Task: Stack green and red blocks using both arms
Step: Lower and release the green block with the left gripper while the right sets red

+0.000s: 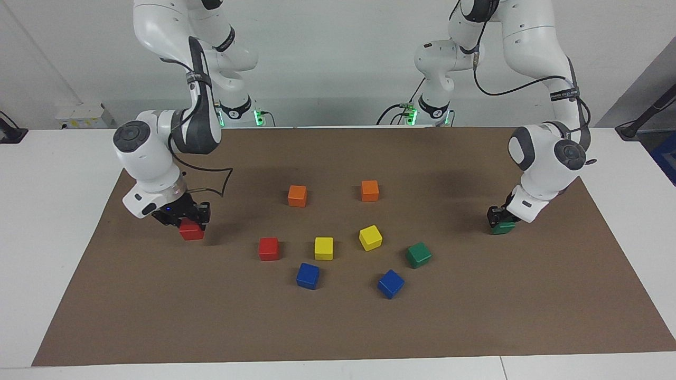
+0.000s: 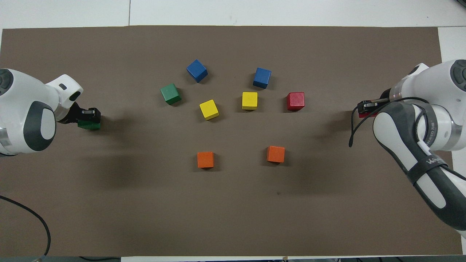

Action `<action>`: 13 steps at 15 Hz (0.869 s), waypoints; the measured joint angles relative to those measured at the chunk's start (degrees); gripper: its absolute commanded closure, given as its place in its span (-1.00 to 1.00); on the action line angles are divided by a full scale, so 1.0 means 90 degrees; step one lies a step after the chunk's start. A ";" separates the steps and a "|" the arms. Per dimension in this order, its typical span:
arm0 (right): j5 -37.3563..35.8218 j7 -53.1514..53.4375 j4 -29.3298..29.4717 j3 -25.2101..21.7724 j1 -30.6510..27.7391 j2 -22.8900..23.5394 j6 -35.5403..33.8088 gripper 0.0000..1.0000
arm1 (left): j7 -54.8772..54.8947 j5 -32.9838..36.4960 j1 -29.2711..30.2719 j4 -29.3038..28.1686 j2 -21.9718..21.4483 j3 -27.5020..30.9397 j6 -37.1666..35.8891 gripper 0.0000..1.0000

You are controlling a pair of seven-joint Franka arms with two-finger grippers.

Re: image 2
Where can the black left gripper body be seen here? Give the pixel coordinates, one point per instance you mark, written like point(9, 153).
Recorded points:
point(72, 114)

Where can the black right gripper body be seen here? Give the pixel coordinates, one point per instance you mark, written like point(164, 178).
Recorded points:
point(380, 105)

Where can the red wooden block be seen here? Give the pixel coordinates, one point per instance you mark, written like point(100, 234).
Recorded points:
point(364, 115)
point(295, 100)

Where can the green wooden block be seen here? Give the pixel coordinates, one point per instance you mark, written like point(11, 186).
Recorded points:
point(89, 126)
point(170, 94)

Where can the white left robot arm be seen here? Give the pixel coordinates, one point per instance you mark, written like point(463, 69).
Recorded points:
point(18, 109)

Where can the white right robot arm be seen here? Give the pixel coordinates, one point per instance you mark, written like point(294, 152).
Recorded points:
point(437, 83)

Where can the orange wooden block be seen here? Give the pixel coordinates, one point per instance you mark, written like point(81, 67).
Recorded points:
point(275, 154)
point(205, 159)

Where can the blue wooden block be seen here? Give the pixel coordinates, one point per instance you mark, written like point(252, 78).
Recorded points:
point(262, 77)
point(197, 70)

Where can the yellow wooden block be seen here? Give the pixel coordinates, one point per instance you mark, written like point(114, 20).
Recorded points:
point(249, 100)
point(209, 109)

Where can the brown paper mat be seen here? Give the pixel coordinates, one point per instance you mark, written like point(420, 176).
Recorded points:
point(233, 203)

